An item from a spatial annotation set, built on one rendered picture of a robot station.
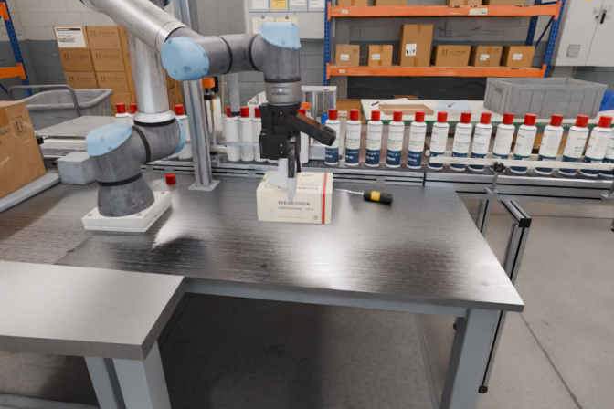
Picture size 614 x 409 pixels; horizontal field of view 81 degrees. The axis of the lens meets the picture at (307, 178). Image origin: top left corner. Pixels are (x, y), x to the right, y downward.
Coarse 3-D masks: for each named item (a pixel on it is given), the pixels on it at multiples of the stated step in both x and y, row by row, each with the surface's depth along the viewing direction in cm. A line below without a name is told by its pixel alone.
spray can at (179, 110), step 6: (180, 108) 134; (180, 114) 135; (180, 120) 134; (186, 120) 136; (186, 126) 137; (186, 132) 137; (186, 138) 138; (186, 144) 139; (186, 150) 139; (180, 156) 140; (186, 156) 140; (192, 156) 143
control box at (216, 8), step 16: (192, 0) 104; (208, 0) 106; (224, 0) 110; (240, 0) 114; (192, 16) 107; (208, 16) 107; (224, 16) 111; (240, 16) 115; (208, 32) 108; (224, 32) 112; (240, 32) 117
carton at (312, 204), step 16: (304, 176) 85; (320, 176) 85; (272, 192) 77; (304, 192) 77; (320, 192) 77; (272, 208) 79; (288, 208) 78; (304, 208) 78; (320, 208) 78; (320, 224) 79
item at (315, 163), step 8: (48, 152) 148; (56, 152) 148; (64, 152) 148; (160, 160) 140; (168, 160) 140; (176, 160) 140; (184, 160) 140; (192, 160) 140; (224, 160) 140; (240, 160) 140; (312, 160) 140; (320, 160) 140; (336, 168) 132; (344, 168) 132; (352, 168) 131; (360, 168) 131; (368, 168) 131; (376, 168) 131; (384, 168) 131; (400, 168) 131
